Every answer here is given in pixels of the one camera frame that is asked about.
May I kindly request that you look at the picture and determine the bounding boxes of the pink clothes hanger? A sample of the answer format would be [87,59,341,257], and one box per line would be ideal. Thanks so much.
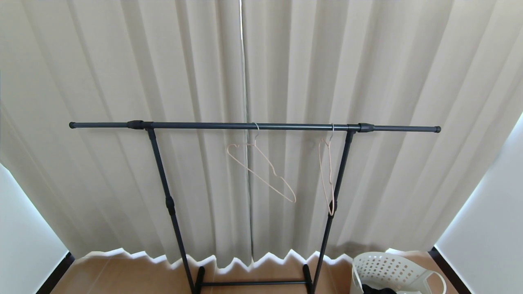
[319,124,336,217]
[227,122,297,204]

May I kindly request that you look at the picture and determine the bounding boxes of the black shorts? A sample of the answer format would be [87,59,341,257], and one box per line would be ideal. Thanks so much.
[362,284,399,294]

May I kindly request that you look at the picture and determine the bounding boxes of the black clothes rack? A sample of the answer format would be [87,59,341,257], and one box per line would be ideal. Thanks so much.
[69,120,442,294]

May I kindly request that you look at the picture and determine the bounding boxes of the white laundry basket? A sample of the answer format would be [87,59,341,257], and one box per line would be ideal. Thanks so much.
[351,252,448,294]

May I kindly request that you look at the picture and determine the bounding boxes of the beige curtain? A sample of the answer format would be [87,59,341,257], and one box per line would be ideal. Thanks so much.
[0,0,523,267]

